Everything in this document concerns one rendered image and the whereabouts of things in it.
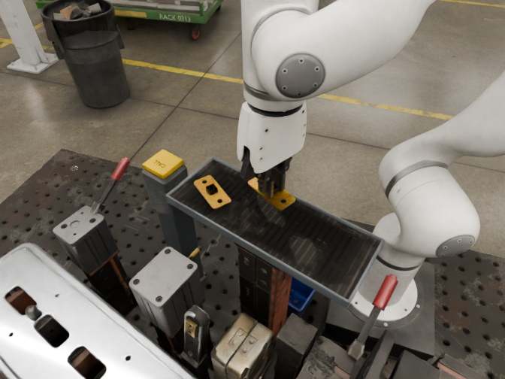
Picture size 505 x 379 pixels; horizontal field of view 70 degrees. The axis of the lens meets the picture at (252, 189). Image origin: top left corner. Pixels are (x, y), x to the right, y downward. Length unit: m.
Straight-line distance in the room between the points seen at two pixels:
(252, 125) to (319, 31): 0.17
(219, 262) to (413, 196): 0.65
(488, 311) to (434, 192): 0.61
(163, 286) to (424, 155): 0.51
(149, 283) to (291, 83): 0.42
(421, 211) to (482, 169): 2.22
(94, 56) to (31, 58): 1.19
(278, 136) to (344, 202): 1.82
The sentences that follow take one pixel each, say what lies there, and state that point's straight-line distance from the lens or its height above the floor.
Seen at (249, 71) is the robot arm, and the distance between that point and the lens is 0.45.
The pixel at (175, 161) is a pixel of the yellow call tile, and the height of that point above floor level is 1.16.
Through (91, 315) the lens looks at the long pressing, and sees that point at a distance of 0.78.
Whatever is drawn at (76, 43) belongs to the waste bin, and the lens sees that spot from 2.96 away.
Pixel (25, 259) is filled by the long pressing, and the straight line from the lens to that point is 0.91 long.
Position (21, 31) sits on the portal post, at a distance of 4.03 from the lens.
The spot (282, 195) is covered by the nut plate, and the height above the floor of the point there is 1.22.
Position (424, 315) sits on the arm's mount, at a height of 0.79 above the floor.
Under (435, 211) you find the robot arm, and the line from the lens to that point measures 0.67.
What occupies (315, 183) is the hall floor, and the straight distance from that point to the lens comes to 2.38.
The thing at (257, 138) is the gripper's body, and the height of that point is 1.36.
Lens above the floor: 1.65
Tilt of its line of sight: 46 degrees down
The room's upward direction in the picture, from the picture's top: straight up
